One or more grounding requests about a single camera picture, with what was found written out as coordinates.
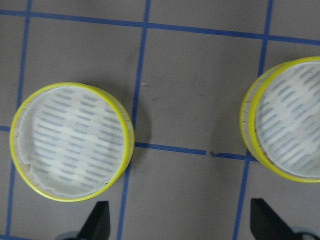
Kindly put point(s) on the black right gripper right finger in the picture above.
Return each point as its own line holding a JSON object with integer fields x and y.
{"x": 266, "y": 224}

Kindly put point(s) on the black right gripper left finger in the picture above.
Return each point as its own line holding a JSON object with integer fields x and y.
{"x": 97, "y": 225}

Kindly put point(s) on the yellow bamboo steamer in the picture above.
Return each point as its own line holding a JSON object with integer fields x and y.
{"x": 71, "y": 141}
{"x": 280, "y": 119}

